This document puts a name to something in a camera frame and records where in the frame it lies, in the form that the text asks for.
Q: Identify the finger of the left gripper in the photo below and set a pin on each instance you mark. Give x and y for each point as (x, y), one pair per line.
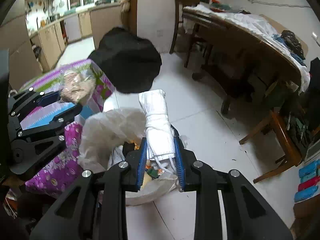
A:
(33, 148)
(22, 104)

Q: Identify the trash bin with plastic liner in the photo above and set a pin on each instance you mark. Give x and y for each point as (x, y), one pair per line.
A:
(102, 140)

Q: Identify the blue bottle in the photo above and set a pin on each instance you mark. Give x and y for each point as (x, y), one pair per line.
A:
(312, 166)
(305, 194)

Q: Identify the wooden stool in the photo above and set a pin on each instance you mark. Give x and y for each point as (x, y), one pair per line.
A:
(274, 145)

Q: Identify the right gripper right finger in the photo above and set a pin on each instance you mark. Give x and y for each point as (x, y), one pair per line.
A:
(225, 198)

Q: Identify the dark clothes pile on table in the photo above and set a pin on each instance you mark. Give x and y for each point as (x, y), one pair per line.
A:
(289, 40)

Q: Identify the round wooden dining table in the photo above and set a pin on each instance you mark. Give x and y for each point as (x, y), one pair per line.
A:
(241, 63)

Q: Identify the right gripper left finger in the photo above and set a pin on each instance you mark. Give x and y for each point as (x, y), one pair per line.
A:
(94, 205)

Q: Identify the white cloth on table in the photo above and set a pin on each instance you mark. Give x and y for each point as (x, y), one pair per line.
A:
(261, 29)

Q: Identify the white cloth bundle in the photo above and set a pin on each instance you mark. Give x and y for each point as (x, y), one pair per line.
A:
(159, 133)

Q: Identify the dark wooden chair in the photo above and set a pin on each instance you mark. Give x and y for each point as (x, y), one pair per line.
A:
(183, 27)

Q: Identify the clear bag of brown scraps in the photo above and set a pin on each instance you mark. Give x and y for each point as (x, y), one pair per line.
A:
(77, 86)

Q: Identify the kitchen cabinets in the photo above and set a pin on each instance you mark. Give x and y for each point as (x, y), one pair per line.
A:
(32, 55)

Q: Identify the red bottle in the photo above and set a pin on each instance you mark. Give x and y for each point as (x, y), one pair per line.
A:
(309, 183)

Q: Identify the black cloth covered object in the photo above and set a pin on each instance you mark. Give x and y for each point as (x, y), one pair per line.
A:
(131, 63)

